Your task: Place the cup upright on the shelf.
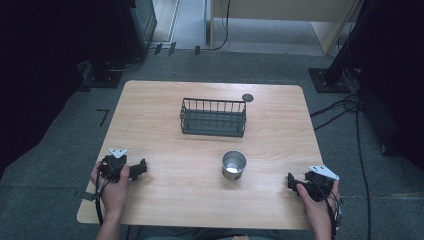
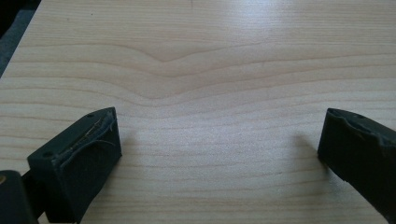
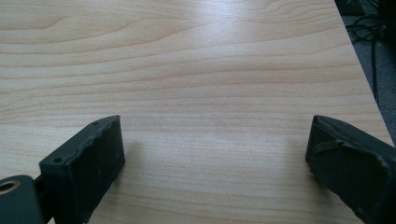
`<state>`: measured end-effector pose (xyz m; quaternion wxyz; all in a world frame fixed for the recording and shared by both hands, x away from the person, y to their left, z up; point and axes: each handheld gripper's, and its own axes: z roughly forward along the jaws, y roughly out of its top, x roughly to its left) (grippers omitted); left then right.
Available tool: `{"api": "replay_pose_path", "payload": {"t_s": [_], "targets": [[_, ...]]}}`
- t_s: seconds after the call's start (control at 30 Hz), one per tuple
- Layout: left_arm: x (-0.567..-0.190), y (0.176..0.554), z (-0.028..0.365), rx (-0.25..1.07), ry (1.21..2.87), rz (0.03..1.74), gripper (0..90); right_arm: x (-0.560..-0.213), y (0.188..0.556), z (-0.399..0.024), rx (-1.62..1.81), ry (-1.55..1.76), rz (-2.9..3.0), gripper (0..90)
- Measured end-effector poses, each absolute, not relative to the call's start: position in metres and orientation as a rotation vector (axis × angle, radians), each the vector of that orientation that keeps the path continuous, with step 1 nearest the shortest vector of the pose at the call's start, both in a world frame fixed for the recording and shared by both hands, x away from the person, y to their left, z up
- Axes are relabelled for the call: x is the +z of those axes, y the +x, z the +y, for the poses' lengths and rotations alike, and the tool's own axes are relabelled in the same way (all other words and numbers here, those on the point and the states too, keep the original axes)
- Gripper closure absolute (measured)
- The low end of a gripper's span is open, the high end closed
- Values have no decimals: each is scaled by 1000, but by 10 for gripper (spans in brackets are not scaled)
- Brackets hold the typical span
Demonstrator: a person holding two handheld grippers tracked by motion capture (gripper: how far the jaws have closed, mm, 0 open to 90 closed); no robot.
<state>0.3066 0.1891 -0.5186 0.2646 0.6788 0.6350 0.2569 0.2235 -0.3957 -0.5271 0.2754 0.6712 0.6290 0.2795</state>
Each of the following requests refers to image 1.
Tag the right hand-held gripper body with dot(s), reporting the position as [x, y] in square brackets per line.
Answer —
[319, 183]

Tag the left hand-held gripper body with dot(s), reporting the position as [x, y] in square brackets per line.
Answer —
[112, 163]

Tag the person's left hand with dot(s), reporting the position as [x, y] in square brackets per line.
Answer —
[115, 193]

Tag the person's right hand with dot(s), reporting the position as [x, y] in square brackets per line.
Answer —
[316, 210]

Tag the wooden table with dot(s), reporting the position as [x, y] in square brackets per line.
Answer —
[173, 186]

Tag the silver metal cup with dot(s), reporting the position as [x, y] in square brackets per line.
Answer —
[233, 165]

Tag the round grey table cap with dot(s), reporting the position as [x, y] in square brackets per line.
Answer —
[247, 97]

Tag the black cabinet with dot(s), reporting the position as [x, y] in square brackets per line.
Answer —
[138, 26]

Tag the light wooden furniture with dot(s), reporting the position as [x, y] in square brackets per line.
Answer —
[283, 10]

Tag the black stand with base plate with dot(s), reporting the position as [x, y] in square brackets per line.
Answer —
[328, 80]
[103, 75]

